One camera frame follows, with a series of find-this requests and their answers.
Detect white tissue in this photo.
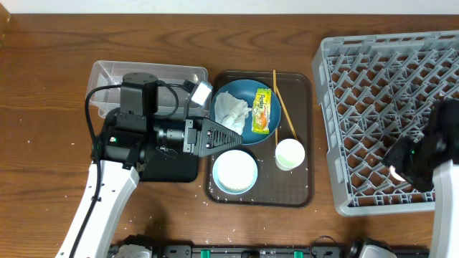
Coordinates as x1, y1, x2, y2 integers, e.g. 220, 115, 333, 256
214, 92, 252, 135

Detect light blue rice bowl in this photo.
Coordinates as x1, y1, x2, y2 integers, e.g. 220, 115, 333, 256
212, 150, 258, 195

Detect yellow green snack wrapper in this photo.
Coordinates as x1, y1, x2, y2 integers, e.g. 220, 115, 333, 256
252, 88, 272, 134

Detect white cup green inside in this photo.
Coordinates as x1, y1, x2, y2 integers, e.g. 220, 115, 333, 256
275, 138, 306, 171

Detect wooden chopstick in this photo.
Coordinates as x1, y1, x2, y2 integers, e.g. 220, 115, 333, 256
273, 69, 279, 146
274, 85, 298, 140

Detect white cup pink inside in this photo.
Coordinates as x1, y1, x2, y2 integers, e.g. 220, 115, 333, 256
389, 166, 406, 182

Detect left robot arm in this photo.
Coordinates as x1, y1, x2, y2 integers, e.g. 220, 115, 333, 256
57, 72, 243, 257

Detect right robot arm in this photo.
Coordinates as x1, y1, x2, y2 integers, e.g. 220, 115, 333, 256
382, 99, 458, 257

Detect grey dishwasher rack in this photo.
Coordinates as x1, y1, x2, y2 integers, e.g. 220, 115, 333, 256
312, 31, 458, 216

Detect black plastic tray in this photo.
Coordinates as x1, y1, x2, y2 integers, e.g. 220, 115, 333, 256
96, 107, 202, 183

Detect brown serving tray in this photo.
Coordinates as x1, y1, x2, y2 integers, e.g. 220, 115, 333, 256
204, 71, 314, 208

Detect clear plastic bin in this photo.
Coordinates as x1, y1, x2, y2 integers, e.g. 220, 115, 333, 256
87, 60, 208, 120

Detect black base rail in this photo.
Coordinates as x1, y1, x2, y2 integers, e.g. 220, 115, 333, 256
107, 234, 431, 258

